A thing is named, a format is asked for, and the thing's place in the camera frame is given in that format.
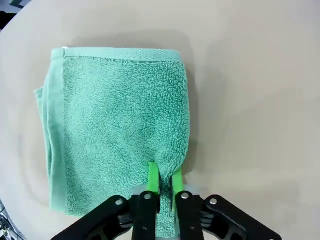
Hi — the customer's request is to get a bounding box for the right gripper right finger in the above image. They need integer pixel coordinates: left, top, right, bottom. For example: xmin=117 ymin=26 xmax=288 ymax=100
xmin=170 ymin=169 xmax=283 ymax=240

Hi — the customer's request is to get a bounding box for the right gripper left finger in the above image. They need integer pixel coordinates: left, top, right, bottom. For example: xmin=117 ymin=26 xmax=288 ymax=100
xmin=50 ymin=161 xmax=161 ymax=240

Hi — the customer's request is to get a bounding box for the green terry towel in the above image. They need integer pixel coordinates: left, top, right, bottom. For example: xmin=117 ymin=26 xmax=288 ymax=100
xmin=33 ymin=46 xmax=190 ymax=232

